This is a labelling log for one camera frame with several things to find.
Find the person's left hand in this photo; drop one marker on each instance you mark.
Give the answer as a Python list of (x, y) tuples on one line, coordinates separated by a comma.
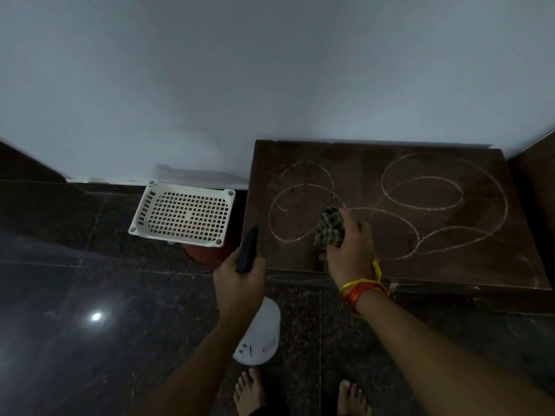
[(236, 294)]

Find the person's right hand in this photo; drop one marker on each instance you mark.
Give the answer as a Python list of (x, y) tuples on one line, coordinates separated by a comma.
[(353, 259)]

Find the person's right thumb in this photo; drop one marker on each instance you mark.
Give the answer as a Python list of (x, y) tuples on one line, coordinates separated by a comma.
[(326, 262)]

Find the person's left thumb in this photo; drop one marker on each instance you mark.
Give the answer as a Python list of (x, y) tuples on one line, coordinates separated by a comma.
[(259, 268)]

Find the checkered cleaning cloth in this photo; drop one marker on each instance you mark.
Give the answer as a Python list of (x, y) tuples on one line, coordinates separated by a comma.
[(330, 228)]

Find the white spray bottle black nozzle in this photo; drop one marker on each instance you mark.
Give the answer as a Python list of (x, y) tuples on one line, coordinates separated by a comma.
[(265, 333)]

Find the person's left forearm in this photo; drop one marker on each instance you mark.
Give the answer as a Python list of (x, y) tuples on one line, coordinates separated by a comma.
[(199, 368)]

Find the person's right forearm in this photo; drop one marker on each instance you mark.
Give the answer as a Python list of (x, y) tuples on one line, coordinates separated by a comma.
[(433, 355)]

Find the orange yellow wrist thread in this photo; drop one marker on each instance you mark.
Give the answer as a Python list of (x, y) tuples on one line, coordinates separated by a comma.
[(362, 290)]

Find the red round stool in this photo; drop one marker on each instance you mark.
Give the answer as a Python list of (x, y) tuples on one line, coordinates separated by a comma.
[(208, 254)]

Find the white perforated plastic basket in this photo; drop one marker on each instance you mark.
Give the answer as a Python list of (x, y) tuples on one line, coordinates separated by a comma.
[(184, 214)]

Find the brown stone platform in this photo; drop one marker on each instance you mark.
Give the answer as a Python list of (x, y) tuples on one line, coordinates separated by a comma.
[(433, 220)]

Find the person's left foot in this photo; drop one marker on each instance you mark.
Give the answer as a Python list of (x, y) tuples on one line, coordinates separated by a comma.
[(249, 394)]

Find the person's foot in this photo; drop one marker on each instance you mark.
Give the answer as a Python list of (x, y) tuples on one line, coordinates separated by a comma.
[(353, 400), (249, 394)]

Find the person's right foot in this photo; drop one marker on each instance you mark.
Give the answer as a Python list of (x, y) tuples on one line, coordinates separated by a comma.
[(353, 400)]

